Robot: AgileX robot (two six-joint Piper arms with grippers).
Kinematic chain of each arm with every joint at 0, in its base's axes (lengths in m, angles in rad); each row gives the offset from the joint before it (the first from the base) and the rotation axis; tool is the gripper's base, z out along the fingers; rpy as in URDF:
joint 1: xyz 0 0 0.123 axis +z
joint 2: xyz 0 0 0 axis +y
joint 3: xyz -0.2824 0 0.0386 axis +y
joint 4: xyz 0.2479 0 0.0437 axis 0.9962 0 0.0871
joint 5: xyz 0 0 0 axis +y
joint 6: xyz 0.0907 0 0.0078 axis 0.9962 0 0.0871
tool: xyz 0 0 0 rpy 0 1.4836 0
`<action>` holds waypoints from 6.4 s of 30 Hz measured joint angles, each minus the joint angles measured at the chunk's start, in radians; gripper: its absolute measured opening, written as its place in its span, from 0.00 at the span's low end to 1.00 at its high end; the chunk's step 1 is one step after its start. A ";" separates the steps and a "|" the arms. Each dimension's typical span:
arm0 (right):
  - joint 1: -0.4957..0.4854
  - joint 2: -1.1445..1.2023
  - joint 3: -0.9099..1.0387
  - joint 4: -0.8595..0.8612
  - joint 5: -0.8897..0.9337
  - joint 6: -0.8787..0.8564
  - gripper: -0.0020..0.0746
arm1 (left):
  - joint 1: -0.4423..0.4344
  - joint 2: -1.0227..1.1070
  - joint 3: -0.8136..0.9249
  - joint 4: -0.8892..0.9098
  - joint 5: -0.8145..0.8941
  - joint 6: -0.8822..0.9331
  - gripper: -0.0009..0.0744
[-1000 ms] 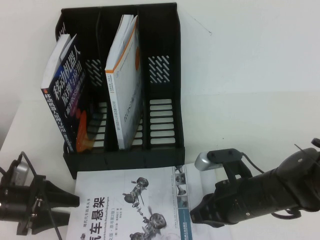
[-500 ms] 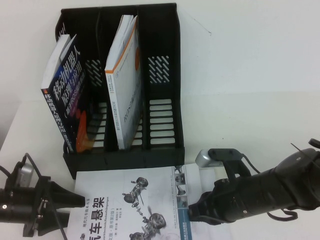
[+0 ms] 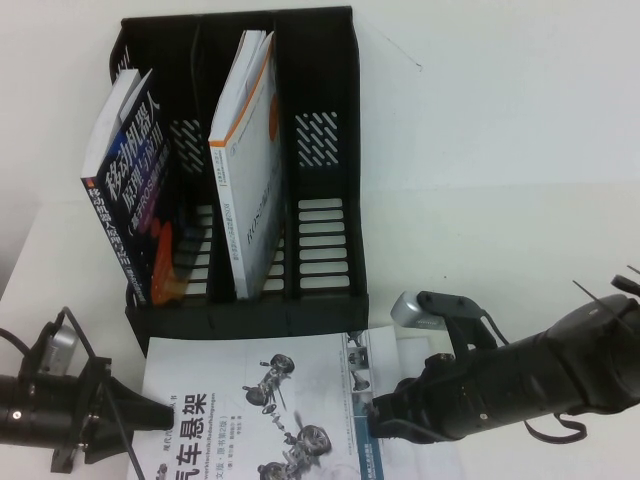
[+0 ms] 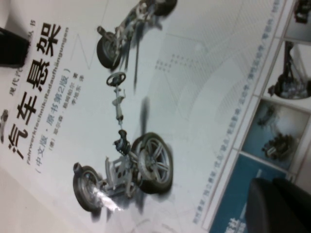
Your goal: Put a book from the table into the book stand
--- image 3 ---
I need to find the black right camera bracket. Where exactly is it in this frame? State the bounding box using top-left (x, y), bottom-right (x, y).
top-left (417, 291), bottom-right (501, 362)

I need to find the black three-slot book stand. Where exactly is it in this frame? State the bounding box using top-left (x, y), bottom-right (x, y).
top-left (107, 3), bottom-right (372, 357)

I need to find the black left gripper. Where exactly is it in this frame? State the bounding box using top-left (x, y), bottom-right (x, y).
top-left (19, 355), bottom-right (174, 475)

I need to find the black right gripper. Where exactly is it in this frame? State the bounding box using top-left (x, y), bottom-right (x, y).
top-left (367, 352), bottom-right (484, 444)

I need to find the white car suspension book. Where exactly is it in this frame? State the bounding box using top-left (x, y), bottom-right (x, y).
top-left (124, 328), bottom-right (401, 480)

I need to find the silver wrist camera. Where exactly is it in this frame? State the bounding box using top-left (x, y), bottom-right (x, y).
top-left (391, 291), bottom-right (450, 332)
top-left (42, 324), bottom-right (80, 379)

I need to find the white orange ROS book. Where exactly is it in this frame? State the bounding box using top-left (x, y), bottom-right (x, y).
top-left (208, 30), bottom-right (287, 300)

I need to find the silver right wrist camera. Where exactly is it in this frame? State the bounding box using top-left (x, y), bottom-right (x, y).
top-left (391, 291), bottom-right (450, 332)

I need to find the dark blue mobile robot book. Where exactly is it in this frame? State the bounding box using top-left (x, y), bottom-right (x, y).
top-left (80, 69), bottom-right (176, 307)

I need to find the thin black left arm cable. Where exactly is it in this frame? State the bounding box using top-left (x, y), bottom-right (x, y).
top-left (99, 389), bottom-right (144, 480)

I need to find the white autonomous driving book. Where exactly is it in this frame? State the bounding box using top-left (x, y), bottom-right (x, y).
top-left (367, 327), bottom-right (434, 401)

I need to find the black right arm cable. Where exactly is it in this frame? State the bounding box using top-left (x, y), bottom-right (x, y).
top-left (477, 307), bottom-right (509, 349)

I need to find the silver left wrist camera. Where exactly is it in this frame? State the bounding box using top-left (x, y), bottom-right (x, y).
top-left (42, 324), bottom-right (80, 379)

